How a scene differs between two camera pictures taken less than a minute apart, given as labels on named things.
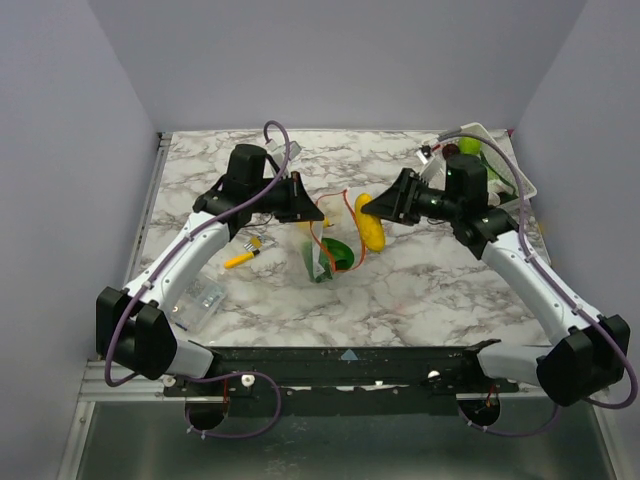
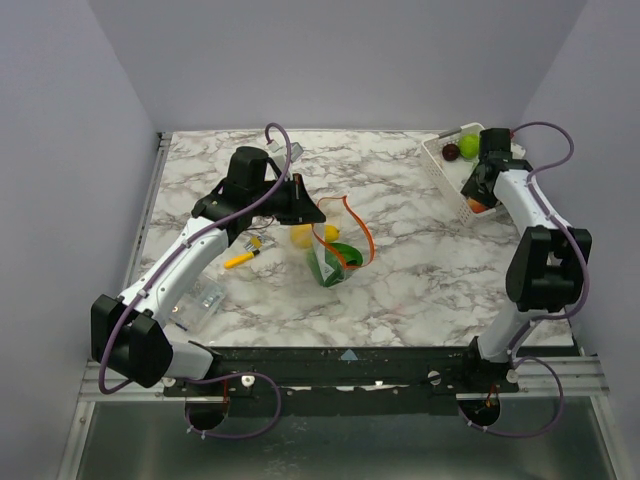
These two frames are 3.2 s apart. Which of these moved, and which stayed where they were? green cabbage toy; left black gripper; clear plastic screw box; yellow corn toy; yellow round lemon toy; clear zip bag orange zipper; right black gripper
Moved: yellow corn toy; yellow round lemon toy; right black gripper
Stayed: clear zip bag orange zipper; green cabbage toy; clear plastic screw box; left black gripper
